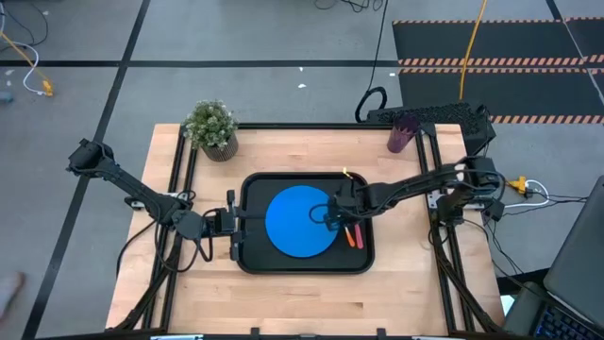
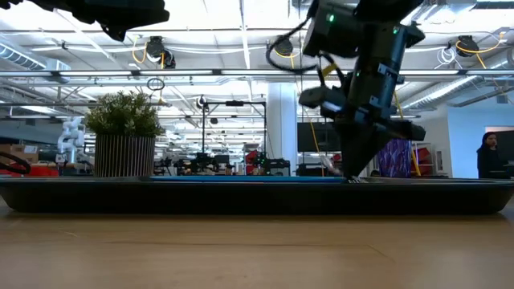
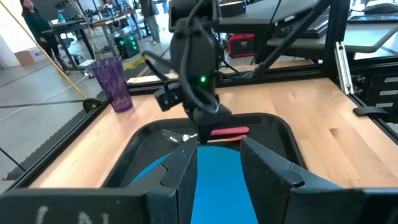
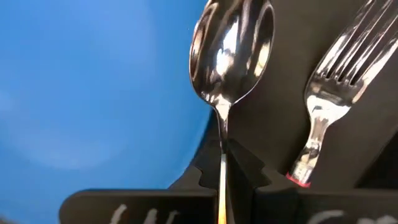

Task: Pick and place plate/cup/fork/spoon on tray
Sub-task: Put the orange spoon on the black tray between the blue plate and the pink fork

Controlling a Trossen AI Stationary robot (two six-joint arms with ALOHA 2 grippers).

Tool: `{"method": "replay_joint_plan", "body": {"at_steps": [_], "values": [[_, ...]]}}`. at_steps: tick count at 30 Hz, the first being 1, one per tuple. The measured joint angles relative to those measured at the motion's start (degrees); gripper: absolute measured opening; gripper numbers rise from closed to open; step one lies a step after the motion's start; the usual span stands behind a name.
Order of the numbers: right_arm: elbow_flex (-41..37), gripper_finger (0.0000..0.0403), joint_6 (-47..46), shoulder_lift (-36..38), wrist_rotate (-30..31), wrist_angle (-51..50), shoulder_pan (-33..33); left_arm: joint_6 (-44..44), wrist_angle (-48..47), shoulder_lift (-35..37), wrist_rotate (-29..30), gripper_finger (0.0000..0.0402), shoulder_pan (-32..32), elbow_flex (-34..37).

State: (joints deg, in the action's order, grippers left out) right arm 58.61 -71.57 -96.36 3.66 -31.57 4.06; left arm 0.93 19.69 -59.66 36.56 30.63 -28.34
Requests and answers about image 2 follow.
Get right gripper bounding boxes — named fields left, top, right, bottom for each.
left=332, top=104, right=427, bottom=181

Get purple translucent cup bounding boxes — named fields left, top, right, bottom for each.
left=376, top=138, right=414, bottom=179

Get blue round plate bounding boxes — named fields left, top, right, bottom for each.
left=150, top=175, right=347, bottom=184

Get black plastic tray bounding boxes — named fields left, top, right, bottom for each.
left=0, top=176, right=514, bottom=215

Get person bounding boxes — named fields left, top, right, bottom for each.
left=476, top=131, right=514, bottom=180

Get potted plant striped pot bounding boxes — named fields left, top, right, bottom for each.
left=84, top=90, right=165, bottom=178

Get red bins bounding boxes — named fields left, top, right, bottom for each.
left=0, top=164, right=60, bottom=178

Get cardboard box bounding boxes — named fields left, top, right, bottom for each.
left=0, top=144, right=40, bottom=165

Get black wall monitor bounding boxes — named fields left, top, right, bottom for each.
left=296, top=122, right=342, bottom=153

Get hanging yellow cable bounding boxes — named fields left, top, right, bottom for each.
left=308, top=120, right=324, bottom=177
left=393, top=90, right=422, bottom=177

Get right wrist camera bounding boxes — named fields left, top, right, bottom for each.
left=298, top=85, right=347, bottom=120

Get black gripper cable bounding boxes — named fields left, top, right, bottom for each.
left=264, top=15, right=322, bottom=75

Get ceiling cable reel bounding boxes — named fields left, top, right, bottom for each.
left=455, top=35, right=479, bottom=58
left=145, top=35, right=177, bottom=70
left=274, top=36, right=295, bottom=57

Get black frame stand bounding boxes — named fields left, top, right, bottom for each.
left=202, top=100, right=268, bottom=177

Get black cable loop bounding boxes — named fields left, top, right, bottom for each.
left=0, top=150, right=32, bottom=176

